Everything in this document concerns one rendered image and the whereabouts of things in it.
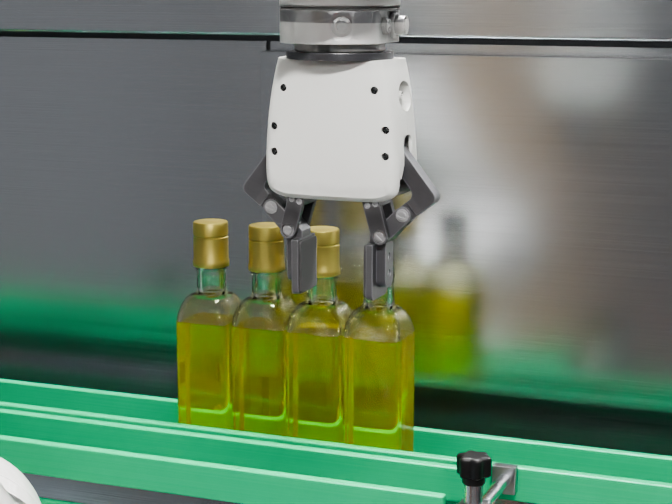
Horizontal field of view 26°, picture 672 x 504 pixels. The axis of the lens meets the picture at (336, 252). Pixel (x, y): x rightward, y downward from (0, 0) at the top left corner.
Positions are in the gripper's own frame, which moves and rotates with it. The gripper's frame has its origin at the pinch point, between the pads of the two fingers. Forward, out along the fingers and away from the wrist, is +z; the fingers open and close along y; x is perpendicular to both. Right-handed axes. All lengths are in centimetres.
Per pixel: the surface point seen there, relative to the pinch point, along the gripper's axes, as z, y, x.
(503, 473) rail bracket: 22.8, -6.0, -24.8
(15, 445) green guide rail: 23.0, 39.1, -16.2
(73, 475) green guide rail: 25.2, 32.9, -16.3
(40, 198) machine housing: 4, 54, -45
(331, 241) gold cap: 3.8, 12.0, -28.9
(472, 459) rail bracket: 18.0, -6.2, -14.0
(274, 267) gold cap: 6.7, 17.8, -28.8
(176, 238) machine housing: 8, 37, -45
